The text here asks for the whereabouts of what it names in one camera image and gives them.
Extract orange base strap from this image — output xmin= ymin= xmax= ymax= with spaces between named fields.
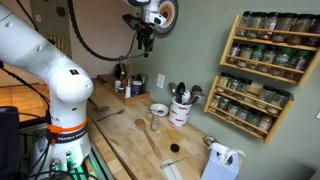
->
xmin=46 ymin=119 xmax=90 ymax=135

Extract dark brown wooden spoon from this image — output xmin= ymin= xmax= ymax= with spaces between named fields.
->
xmin=190 ymin=84 xmax=204 ymax=96

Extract white plastic utensil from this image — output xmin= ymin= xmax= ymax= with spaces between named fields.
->
xmin=181 ymin=89 xmax=192 ymax=104

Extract pale blue paper carton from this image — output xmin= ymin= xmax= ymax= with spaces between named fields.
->
xmin=200 ymin=142 xmax=247 ymax=180

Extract black plastic spoon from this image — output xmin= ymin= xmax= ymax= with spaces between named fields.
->
xmin=175 ymin=81 xmax=187 ymax=104

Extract dark round wall object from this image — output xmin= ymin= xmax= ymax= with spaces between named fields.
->
xmin=55 ymin=6 xmax=67 ymax=18

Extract short wooden spice rack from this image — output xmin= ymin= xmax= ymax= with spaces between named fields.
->
xmin=203 ymin=74 xmax=295 ymax=145

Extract tall wooden spice rack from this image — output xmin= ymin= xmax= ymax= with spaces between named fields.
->
xmin=219 ymin=14 xmax=320 ymax=88

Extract dark tall grinder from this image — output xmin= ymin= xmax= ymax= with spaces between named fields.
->
xmin=141 ymin=74 xmax=148 ymax=95

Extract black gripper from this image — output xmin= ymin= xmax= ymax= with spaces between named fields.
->
xmin=135 ymin=22 xmax=156 ymax=58

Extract white door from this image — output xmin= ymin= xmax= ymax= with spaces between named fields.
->
xmin=9 ymin=0 xmax=34 ymax=32

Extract small white bowl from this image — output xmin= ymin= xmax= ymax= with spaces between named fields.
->
xmin=148 ymin=103 xmax=170 ymax=118

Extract steel whisk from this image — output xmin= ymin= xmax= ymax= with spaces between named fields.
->
xmin=184 ymin=91 xmax=208 ymax=107

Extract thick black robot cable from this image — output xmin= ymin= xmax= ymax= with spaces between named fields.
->
xmin=66 ymin=0 xmax=156 ymax=63

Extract black box device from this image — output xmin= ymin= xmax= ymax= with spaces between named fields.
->
xmin=0 ymin=105 xmax=21 ymax=180

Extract small black jar lid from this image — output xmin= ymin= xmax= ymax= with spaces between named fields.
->
xmin=169 ymin=143 xmax=181 ymax=154

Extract steel pepper mill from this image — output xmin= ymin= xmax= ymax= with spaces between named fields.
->
xmin=124 ymin=78 xmax=132 ymax=100

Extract metal turner spatula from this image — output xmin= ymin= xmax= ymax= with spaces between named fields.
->
xmin=87 ymin=96 xmax=111 ymax=113

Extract metal ladle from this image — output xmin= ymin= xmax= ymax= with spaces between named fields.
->
xmin=167 ymin=81 xmax=178 ymax=97

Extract glass spice jar green lid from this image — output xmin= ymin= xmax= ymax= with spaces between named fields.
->
xmin=271 ymin=47 xmax=295 ymax=77
xmin=286 ymin=50 xmax=313 ymax=81
xmin=259 ymin=46 xmax=278 ymax=74
xmin=247 ymin=44 xmax=267 ymax=71

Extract white wall outlet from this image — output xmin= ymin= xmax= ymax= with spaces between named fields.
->
xmin=156 ymin=72 xmax=166 ymax=90

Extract white crock red peppers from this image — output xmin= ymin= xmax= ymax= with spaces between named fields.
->
xmin=168 ymin=95 xmax=193 ymax=127

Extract small metal strainer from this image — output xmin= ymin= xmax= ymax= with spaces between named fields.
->
xmin=202 ymin=134 xmax=219 ymax=147

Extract glass spice jar black lid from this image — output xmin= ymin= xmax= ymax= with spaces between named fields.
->
xmin=236 ymin=10 xmax=255 ymax=37
xmin=245 ymin=109 xmax=263 ymax=131
xmin=261 ymin=11 xmax=281 ymax=41
xmin=216 ymin=96 xmax=231 ymax=113
xmin=227 ymin=42 xmax=242 ymax=65
xmin=234 ymin=104 xmax=252 ymax=126
xmin=247 ymin=11 xmax=268 ymax=40
xmin=257 ymin=84 xmax=276 ymax=108
xmin=304 ymin=14 xmax=320 ymax=47
xmin=226 ymin=74 xmax=242 ymax=96
xmin=234 ymin=77 xmax=253 ymax=101
xmin=266 ymin=88 xmax=291 ymax=115
xmin=272 ymin=12 xmax=298 ymax=43
xmin=287 ymin=13 xmax=316 ymax=46
xmin=216 ymin=71 xmax=232 ymax=93
xmin=256 ymin=114 xmax=275 ymax=136
xmin=210 ymin=93 xmax=223 ymax=110
xmin=236 ymin=44 xmax=255 ymax=68
xmin=225 ymin=100 xmax=241 ymax=121

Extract long wooden spoon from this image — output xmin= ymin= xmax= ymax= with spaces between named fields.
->
xmin=134 ymin=118 xmax=163 ymax=160

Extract wooden spice tray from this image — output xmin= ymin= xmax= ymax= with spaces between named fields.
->
xmin=96 ymin=73 xmax=151 ymax=105

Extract decorative painted wall plate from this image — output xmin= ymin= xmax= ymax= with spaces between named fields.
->
xmin=153 ymin=0 xmax=179 ymax=35

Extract small open glass jar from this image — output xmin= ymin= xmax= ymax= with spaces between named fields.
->
xmin=150 ymin=113 xmax=160 ymax=132

